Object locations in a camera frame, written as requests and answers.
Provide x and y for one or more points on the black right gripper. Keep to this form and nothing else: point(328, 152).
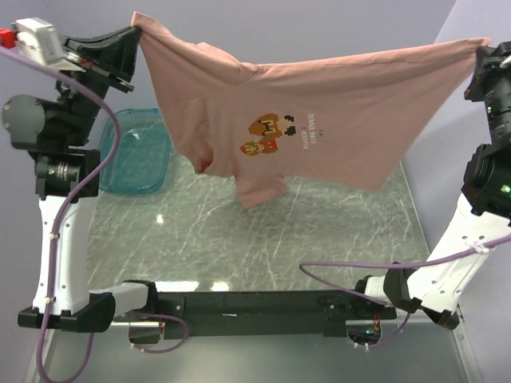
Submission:
point(489, 68)

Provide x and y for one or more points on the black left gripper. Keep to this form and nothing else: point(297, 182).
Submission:
point(114, 53)

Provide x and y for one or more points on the pink printed t-shirt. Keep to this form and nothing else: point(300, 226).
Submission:
point(347, 120)

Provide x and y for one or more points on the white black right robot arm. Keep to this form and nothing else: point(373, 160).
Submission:
point(481, 220)

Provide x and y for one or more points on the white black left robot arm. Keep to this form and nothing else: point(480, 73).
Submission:
point(55, 135)

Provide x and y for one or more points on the teal transparent plastic basket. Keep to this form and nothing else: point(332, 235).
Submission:
point(141, 160)

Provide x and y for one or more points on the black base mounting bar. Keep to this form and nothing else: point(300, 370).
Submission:
point(293, 312)

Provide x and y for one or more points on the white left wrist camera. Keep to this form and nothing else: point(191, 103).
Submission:
point(38, 41)

